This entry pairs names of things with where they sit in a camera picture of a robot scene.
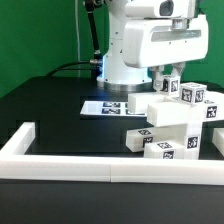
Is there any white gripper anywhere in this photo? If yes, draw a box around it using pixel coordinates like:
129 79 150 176
122 0 209 91

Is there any white chair back frame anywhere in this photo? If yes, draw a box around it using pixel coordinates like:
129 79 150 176
128 91 224 127

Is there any white chair seat block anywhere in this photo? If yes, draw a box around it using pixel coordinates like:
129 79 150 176
156 122 202 160

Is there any white paper marker sheet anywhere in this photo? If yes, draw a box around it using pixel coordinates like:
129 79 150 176
80 101 145 117

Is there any black robot cable hose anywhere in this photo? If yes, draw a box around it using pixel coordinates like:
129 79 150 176
45 0 103 78

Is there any thin white hanging cable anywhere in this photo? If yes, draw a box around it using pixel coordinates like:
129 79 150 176
76 0 82 78

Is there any white U-shaped fence frame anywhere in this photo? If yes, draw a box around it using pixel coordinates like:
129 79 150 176
0 122 224 185

